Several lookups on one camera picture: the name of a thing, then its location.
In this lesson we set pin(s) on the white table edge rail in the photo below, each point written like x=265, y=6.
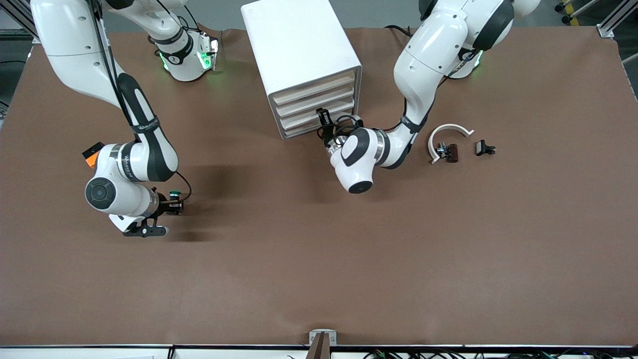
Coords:
x=99, y=353

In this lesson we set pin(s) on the small black clip component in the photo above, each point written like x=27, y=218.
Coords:
x=482, y=147

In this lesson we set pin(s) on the brown metal electrical component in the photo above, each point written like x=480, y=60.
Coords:
x=450, y=152

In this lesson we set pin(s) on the orange and black box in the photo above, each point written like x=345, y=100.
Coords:
x=91, y=158

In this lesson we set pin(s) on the aluminium frame profile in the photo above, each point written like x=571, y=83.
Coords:
x=20, y=17
x=610, y=27

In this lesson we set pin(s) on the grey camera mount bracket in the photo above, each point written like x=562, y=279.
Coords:
x=322, y=336

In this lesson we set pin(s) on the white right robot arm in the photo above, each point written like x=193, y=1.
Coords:
x=75, y=40

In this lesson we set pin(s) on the green push button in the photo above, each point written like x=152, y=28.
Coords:
x=175, y=194

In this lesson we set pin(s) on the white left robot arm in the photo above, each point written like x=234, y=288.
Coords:
x=428, y=50

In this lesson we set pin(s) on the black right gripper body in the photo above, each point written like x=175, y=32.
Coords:
x=165, y=204

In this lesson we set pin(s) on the black chair casters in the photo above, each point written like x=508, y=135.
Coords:
x=568, y=19

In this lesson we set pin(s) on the brown table cover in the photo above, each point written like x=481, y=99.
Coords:
x=319, y=249

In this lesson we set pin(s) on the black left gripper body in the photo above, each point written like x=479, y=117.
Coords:
x=329, y=134

